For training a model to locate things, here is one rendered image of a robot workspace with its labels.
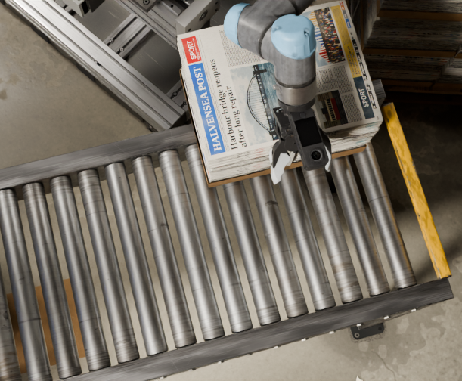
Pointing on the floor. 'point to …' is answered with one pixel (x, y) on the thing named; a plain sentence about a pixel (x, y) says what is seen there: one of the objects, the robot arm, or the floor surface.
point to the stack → (435, 30)
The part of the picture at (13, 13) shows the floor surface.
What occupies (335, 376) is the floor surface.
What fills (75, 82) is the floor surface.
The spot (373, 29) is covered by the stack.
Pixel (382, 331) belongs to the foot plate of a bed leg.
